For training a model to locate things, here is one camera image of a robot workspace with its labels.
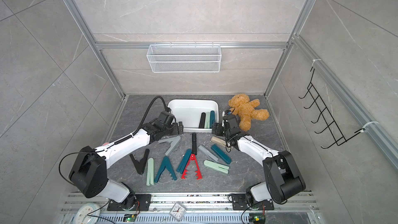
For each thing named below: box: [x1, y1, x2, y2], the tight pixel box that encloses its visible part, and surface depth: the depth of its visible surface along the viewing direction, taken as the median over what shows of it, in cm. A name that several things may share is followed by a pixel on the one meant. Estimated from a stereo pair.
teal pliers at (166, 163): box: [154, 156, 178, 184], surface depth 85 cm
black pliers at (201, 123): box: [198, 112, 207, 129], surface depth 103 cm
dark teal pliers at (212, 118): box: [209, 109, 216, 129], surface depth 106 cm
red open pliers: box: [181, 153, 203, 180], surface depth 85 cm
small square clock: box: [169, 202, 187, 221], surface depth 71 cm
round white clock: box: [73, 202, 102, 224], surface depth 69 cm
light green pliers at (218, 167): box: [203, 159, 230, 175], surface depth 84 cm
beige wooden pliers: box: [210, 135, 226, 147], surface depth 94 cm
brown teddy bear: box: [228, 93, 270, 132], surface depth 103 cm
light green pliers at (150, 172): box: [146, 157, 155, 186], surface depth 82 cm
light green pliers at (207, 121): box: [204, 112, 210, 129], surface depth 103 cm
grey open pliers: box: [158, 135, 181, 157], surface depth 94 cm
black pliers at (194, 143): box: [191, 132, 197, 156], surface depth 93 cm
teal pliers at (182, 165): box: [176, 148, 192, 175], surface depth 87 cm
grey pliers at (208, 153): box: [197, 145, 219, 163], surface depth 88 cm
